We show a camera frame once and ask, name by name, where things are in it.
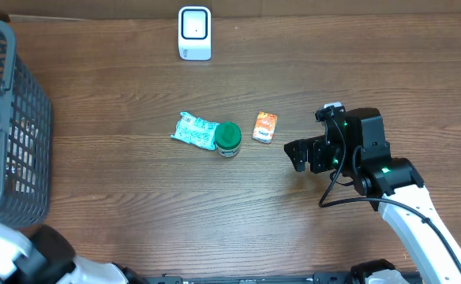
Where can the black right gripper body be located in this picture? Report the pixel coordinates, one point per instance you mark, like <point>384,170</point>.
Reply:
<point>326,159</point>

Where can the green lid jar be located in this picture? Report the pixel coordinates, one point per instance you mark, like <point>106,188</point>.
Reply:
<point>228,138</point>

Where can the orange small carton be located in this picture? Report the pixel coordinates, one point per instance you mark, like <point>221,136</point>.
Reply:
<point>264,128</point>

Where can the grey plastic mesh basket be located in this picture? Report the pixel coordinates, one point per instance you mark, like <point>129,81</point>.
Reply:
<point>26,120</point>

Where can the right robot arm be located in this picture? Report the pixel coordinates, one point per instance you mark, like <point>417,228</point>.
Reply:
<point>354,146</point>

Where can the teal white snack packet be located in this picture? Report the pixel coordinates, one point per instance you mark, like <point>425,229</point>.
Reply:
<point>196,131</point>

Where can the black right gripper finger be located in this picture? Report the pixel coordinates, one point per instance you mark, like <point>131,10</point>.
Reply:
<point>300,158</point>
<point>302,147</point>

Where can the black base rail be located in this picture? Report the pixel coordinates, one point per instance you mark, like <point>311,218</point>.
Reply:
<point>334,277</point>

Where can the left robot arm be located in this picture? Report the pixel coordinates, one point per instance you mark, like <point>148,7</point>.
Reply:
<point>47,257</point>

